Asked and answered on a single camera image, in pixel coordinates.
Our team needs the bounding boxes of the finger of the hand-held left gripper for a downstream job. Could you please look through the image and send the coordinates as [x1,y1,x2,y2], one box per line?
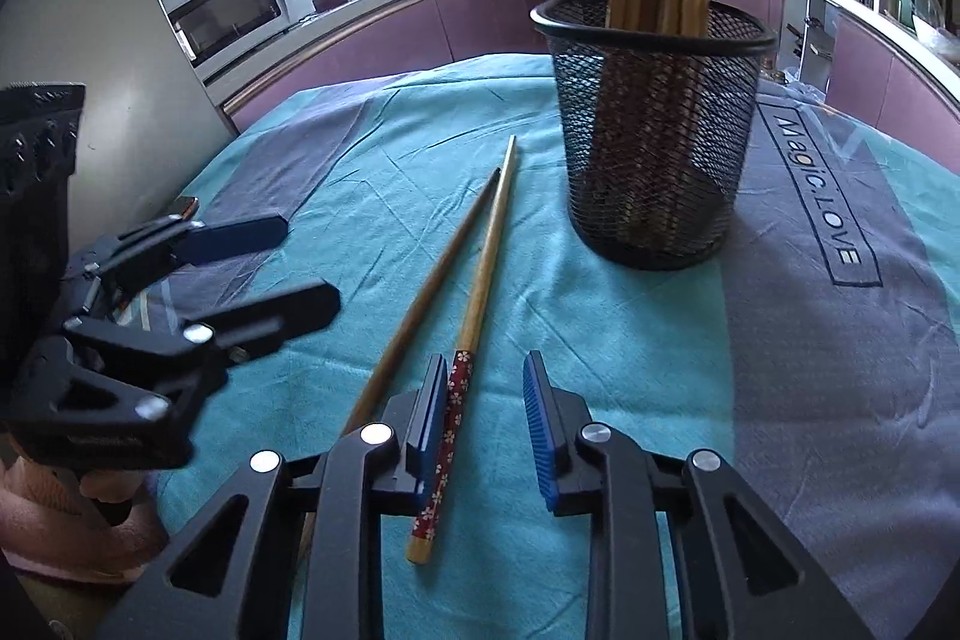
[66,215,290,313]
[63,281,343,420]

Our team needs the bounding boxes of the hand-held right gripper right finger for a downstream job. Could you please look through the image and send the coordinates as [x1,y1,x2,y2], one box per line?
[523,350,875,640]

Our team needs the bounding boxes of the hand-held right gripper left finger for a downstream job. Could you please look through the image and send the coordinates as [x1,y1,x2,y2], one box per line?
[97,353,449,640]

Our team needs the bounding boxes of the floral-handled wooden chopstick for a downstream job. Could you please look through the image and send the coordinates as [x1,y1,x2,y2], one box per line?
[406,134,519,565]
[296,166,503,563]

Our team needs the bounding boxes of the black mesh utensil holder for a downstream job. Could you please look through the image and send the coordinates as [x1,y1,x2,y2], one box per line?
[530,0,779,271]

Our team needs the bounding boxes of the person's left forearm pink sleeve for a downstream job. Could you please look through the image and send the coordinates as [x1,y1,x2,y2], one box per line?
[0,452,170,585]

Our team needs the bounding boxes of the person's left hand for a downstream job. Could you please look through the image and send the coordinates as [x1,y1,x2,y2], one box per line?
[75,469,151,507]

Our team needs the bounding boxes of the teal and grey tablecloth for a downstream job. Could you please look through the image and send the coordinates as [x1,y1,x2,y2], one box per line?
[154,51,960,640]

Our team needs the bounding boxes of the grey refrigerator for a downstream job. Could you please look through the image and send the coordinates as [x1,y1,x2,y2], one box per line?
[0,0,235,180]

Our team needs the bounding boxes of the white microwave oven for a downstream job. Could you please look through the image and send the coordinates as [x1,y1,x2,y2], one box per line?
[166,0,317,68]

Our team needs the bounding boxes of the purple kitchen cabinets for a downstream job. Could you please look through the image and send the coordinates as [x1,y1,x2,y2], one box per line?
[216,0,960,161]

